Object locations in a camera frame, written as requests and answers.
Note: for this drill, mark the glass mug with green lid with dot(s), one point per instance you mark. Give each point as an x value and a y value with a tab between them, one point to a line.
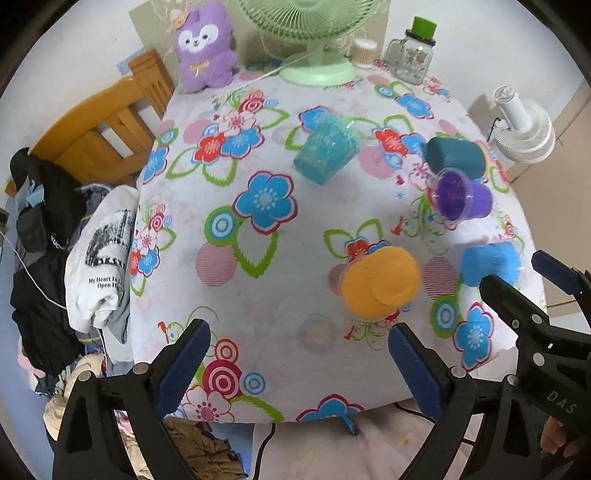
413	53

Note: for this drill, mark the floral tablecloth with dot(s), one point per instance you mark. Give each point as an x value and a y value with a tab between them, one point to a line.
286	240

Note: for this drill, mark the wooden chair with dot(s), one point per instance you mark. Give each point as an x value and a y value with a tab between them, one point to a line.
106	124

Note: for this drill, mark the dark teal cup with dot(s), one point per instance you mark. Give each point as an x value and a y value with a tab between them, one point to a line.
455	154

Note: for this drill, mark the orange cup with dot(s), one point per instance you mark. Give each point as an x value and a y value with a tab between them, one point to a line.
378	286

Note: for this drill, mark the clear cyan glitter cup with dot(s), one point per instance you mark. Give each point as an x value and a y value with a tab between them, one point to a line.
325	150

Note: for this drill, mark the purple cup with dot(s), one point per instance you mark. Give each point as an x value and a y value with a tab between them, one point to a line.
461	196

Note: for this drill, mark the green table fan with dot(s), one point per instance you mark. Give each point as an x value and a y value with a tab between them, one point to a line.
314	41

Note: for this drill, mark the white small fan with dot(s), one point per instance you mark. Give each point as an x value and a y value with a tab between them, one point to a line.
524	124

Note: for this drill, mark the black jacket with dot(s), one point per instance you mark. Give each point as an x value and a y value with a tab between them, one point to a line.
41	258

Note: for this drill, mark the white printed t-shirt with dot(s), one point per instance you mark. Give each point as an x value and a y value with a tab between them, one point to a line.
101	258

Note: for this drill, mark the pile of clothes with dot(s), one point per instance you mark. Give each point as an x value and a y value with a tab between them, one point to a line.
55	387

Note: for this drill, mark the brown quilted cloth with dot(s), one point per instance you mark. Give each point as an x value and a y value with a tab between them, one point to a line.
203	450

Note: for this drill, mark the cotton swab container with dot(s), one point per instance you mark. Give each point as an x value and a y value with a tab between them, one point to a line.
364	53

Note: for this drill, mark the blue tablecloth clip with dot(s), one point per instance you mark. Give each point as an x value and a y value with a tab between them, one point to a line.
350	423

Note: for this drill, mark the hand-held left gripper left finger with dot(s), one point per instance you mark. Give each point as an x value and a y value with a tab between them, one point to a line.
183	367

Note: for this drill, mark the purple plush toy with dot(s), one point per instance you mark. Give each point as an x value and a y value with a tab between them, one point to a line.
203	48

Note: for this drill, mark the person's right hand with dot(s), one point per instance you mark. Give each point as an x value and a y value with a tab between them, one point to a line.
552	436

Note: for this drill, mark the blue cup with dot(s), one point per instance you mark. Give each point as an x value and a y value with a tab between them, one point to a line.
491	265

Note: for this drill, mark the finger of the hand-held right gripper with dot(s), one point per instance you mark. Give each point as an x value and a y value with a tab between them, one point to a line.
508	297
556	270

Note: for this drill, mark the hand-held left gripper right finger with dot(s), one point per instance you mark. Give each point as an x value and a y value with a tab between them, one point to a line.
414	371

